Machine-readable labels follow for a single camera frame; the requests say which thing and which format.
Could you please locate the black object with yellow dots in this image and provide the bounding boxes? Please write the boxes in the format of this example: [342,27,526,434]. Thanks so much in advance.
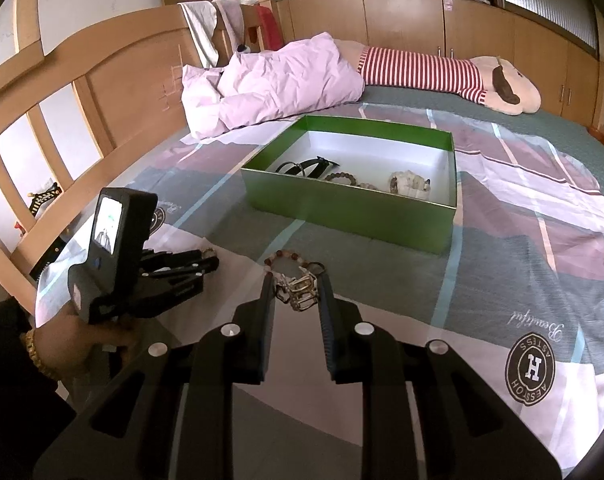
[29,239,69,282]
[26,182,64,221]

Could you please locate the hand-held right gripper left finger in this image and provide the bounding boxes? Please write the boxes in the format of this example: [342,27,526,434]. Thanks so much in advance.
[34,272,279,480]

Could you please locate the pink quilt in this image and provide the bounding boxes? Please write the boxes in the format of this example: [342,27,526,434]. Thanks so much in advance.
[181,31,367,142]

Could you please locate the green cardboard box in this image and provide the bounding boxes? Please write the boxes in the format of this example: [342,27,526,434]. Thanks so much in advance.
[240,114,458,256]

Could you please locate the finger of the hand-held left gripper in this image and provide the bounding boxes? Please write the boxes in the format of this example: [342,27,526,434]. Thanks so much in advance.
[141,259,221,282]
[143,248,219,267]

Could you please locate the striped plush toy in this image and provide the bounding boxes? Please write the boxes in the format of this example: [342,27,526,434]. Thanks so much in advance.
[332,40,543,117]

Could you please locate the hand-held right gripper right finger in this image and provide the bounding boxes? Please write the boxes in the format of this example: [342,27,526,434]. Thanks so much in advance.
[318,287,562,480]

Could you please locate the gold wrist band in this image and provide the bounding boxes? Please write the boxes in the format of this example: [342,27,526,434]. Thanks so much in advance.
[20,328,61,384]

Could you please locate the wooden wall cabinets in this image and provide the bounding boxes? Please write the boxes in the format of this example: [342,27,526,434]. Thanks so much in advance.
[273,0,603,117]

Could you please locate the grey hanging cloth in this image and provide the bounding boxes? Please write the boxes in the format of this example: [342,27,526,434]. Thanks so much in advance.
[214,0,248,49]

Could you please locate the red hanging cloth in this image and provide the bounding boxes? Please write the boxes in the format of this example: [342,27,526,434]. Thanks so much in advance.
[254,4,285,52]

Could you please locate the white and silver jewelry piece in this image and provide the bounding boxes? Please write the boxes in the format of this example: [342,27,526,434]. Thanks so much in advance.
[387,169,433,199]

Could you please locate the reddish bead bracelet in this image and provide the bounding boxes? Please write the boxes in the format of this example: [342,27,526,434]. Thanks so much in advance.
[263,251,313,277]

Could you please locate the plaid printed bed sheet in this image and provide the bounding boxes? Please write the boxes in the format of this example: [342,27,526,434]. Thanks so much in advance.
[34,101,604,480]

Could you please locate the black strap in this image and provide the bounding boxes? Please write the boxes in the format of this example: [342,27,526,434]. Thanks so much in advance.
[274,156,343,180]

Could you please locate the person's left hand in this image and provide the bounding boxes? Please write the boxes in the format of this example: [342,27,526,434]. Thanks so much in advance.
[32,307,143,385]

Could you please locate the wooden headboard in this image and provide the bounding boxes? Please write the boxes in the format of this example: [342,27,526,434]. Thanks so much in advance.
[0,4,223,313]

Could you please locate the dark brown bead bracelet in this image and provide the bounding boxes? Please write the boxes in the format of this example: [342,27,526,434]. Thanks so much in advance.
[324,171,363,187]

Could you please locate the white hanging cloth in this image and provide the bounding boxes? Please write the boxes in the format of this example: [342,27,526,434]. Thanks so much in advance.
[176,0,221,69]

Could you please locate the person's left forearm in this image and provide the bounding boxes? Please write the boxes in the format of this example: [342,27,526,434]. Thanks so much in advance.
[0,299,79,480]

